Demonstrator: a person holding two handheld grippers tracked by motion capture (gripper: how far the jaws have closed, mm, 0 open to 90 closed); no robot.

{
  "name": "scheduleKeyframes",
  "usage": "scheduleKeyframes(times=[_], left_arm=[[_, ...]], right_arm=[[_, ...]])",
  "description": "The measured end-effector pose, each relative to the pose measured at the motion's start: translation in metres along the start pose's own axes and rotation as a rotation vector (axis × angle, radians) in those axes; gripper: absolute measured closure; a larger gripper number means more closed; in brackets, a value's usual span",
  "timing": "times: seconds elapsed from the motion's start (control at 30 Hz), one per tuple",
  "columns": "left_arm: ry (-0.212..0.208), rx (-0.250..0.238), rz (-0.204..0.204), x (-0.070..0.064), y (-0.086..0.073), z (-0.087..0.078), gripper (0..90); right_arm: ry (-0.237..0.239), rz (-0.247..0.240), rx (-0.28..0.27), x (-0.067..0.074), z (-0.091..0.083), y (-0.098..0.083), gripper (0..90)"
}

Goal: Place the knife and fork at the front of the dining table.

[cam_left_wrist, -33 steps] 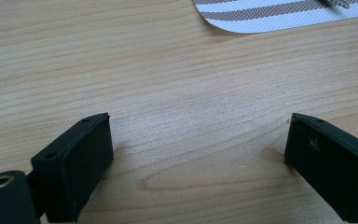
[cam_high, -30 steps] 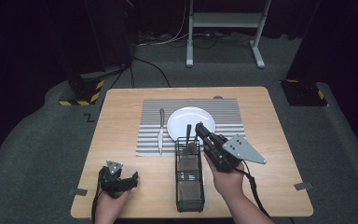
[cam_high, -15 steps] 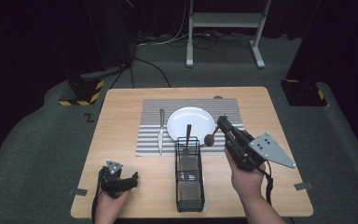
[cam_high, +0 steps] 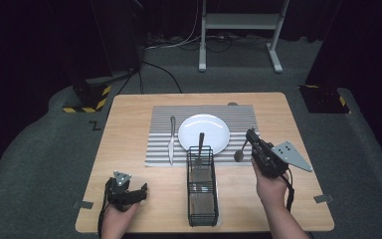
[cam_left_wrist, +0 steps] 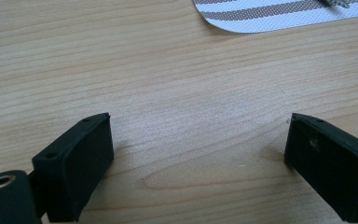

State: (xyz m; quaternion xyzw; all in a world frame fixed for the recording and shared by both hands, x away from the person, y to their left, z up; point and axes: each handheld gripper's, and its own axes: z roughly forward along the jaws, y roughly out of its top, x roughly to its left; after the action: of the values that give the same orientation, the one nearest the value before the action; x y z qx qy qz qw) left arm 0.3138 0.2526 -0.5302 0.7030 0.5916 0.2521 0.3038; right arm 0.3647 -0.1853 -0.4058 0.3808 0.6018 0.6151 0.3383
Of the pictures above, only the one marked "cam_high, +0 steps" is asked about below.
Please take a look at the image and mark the black wire cutlery basket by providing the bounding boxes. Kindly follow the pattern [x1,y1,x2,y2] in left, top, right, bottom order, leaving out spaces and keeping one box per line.
[186,145,220,228]

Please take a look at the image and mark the grey striped placemat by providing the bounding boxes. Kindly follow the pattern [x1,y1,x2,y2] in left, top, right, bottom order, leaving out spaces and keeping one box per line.
[144,105,268,168]

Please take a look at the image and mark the black floor cable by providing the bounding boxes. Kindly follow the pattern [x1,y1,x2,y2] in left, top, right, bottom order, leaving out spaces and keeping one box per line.
[141,60,184,95]

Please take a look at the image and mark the black upright panel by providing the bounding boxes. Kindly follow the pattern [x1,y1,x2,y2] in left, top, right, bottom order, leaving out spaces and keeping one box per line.
[89,0,144,80]

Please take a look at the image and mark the silver spoon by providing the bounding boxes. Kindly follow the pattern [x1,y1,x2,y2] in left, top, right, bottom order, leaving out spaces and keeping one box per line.
[233,138,251,163]

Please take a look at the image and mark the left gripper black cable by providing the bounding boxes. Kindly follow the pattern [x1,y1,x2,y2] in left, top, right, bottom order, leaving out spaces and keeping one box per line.
[96,188,109,237]

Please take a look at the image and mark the person's right hand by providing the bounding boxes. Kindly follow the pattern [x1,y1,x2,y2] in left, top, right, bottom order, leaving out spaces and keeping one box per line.
[251,156,290,209]

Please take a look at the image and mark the white floor cable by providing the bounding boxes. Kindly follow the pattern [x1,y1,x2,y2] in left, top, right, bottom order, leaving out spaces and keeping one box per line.
[144,0,203,52]

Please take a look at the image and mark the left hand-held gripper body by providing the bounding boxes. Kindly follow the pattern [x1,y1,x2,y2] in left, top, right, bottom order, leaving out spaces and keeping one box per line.
[104,170,139,213]

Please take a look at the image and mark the white metal stand frame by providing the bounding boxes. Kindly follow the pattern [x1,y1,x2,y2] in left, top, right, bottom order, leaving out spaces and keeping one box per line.
[197,0,291,75]

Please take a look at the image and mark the white round plate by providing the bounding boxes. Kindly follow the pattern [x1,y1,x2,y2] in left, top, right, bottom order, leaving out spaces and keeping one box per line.
[177,114,232,156]

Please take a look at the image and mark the silver fork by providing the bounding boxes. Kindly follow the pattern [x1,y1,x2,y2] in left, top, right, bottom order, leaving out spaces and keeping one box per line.
[194,131,206,170]

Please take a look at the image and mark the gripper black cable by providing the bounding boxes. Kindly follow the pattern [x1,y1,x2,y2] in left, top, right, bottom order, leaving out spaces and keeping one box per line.
[96,188,109,237]
[280,173,295,214]

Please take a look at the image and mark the silver table knife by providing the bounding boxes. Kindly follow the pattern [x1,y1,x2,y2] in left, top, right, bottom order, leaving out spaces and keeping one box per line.
[167,116,177,166]

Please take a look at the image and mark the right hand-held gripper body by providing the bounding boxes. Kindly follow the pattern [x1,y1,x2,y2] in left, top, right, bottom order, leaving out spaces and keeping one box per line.
[251,139,314,179]

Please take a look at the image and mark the black base with hazard tape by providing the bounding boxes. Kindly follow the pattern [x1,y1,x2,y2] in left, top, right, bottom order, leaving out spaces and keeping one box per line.
[62,77,112,115]
[297,84,351,115]

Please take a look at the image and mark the person's left hand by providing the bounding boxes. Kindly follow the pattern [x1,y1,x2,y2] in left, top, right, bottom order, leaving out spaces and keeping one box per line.
[101,201,141,233]

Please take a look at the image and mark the grey tape piece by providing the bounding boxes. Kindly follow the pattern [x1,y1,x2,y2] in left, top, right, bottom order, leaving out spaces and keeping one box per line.
[312,193,335,204]
[72,200,95,210]

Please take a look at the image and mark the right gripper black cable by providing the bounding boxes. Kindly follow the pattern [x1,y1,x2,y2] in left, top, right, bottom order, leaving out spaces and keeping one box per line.
[280,173,295,214]

